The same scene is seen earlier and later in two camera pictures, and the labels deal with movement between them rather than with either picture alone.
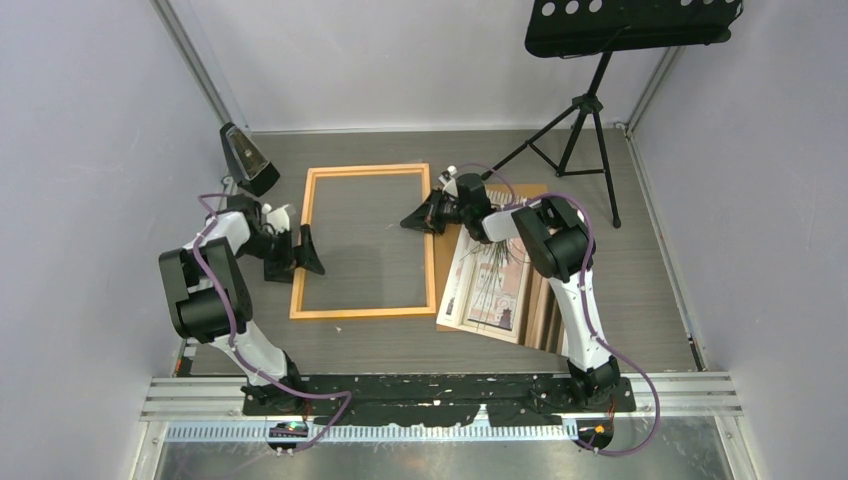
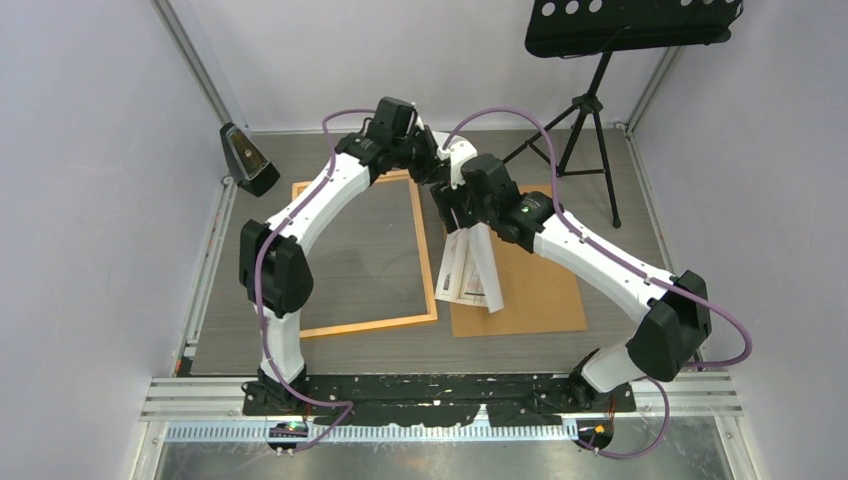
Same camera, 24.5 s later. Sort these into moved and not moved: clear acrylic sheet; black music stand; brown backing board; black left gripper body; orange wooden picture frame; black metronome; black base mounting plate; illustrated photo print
Moved: orange wooden picture frame; clear acrylic sheet; black left gripper body; brown backing board
Not moved: black metronome; black base mounting plate; illustrated photo print; black music stand
